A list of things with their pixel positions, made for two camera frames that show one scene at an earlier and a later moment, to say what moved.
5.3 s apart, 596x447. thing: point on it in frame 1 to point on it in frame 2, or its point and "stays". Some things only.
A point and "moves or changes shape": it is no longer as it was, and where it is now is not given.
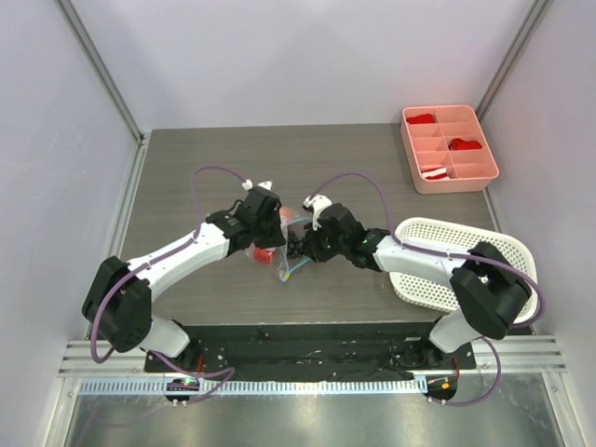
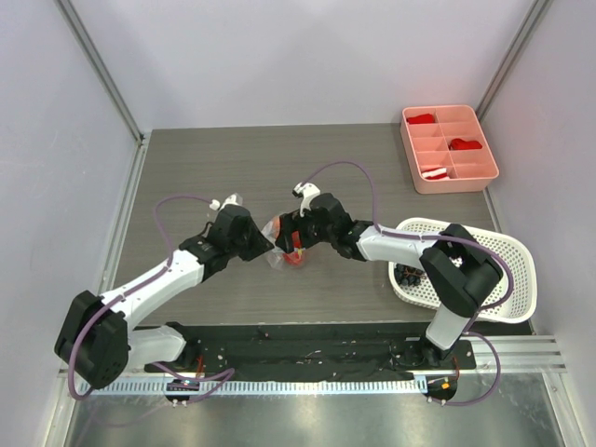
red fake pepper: x=263 y=255 to x=293 y=258
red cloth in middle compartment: x=458 y=143 stays
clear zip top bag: x=288 y=258 moves or changes shape
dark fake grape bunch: x=295 y=247 moves or changes shape
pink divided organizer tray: x=427 y=130 stays
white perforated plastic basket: x=436 y=294 stays
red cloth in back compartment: x=421 y=118 stays
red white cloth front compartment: x=434 y=173 stays
